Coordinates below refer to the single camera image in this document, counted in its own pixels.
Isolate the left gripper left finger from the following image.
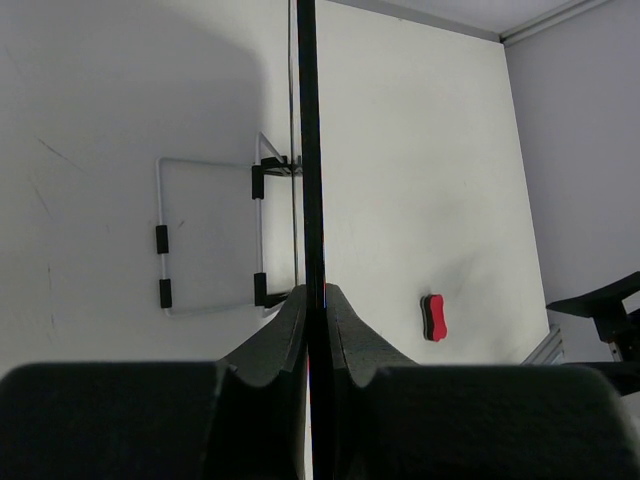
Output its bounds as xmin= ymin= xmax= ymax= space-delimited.
xmin=1 ymin=287 xmax=307 ymax=479

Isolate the white wire whiteboard stand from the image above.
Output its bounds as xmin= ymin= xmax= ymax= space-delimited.
xmin=155 ymin=132 xmax=301 ymax=318

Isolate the white whiteboard black frame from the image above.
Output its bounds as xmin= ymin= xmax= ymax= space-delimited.
xmin=296 ymin=1 xmax=335 ymax=479

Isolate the right side aluminium rail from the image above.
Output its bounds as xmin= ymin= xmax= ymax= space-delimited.
xmin=522 ymin=325 xmax=564 ymax=365

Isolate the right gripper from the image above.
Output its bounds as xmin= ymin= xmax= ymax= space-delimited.
xmin=546 ymin=271 xmax=639 ymax=396

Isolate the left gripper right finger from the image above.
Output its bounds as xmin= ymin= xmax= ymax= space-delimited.
xmin=326 ymin=285 xmax=639 ymax=479

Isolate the red black whiteboard eraser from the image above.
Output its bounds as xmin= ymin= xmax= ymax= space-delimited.
xmin=420 ymin=294 xmax=448 ymax=342

